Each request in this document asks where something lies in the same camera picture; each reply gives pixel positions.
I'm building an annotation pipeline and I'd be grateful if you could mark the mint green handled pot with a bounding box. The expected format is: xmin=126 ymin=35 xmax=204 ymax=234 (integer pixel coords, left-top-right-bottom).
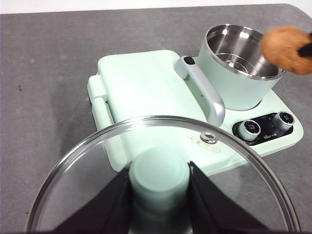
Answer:
xmin=197 ymin=23 xmax=286 ymax=110

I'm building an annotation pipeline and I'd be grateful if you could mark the silver control knob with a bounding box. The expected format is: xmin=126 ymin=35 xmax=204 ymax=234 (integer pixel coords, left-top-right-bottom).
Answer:
xmin=240 ymin=119 xmax=261 ymax=141
xmin=275 ymin=111 xmax=294 ymax=131

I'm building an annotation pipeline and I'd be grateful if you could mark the glass lid with green knob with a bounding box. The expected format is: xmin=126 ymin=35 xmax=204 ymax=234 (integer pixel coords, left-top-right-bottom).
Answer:
xmin=26 ymin=115 xmax=302 ymax=234

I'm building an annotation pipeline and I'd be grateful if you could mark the mint green breakfast maker base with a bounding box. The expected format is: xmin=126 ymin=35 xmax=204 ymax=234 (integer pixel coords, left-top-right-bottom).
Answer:
xmin=87 ymin=50 xmax=305 ymax=176

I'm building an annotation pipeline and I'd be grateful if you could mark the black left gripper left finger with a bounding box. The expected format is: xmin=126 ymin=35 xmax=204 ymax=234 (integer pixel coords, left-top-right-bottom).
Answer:
xmin=52 ymin=168 xmax=134 ymax=234

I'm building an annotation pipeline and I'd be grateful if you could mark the brown potato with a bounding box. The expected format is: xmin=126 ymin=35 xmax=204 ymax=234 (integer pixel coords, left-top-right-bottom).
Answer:
xmin=260 ymin=26 xmax=312 ymax=75

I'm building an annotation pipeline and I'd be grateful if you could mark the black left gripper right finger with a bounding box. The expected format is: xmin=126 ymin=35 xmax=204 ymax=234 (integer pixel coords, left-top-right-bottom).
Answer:
xmin=189 ymin=160 xmax=271 ymax=234

